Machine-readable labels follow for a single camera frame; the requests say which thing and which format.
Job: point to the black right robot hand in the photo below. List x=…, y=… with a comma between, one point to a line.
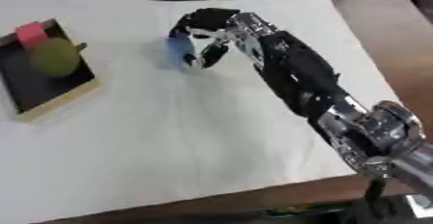
x=210, y=18

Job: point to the blue block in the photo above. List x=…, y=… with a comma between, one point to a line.
x=177, y=51

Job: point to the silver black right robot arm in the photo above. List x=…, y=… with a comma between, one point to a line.
x=304, y=79

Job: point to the tan box with black inside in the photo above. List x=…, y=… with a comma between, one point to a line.
x=39, y=73

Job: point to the green toy fruit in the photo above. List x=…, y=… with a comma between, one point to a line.
x=55, y=58

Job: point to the red block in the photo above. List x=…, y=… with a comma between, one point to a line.
x=30, y=34

